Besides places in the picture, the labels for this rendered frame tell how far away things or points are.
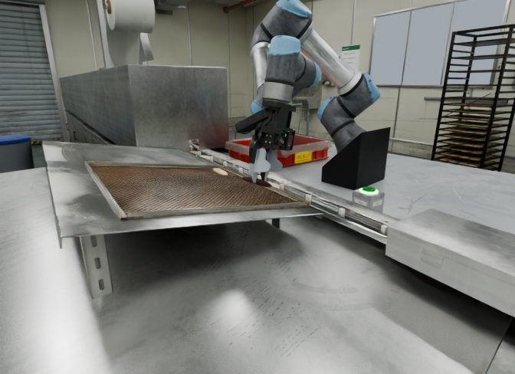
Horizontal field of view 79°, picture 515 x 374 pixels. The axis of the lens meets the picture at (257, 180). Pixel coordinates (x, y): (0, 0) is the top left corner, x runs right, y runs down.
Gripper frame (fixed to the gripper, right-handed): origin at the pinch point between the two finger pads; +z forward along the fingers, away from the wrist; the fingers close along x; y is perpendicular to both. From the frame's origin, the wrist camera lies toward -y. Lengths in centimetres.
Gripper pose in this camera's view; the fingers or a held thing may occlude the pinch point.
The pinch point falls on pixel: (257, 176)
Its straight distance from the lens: 84.7
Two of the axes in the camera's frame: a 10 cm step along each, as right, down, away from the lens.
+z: -1.5, 9.7, 1.9
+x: 5.8, -0.7, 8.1
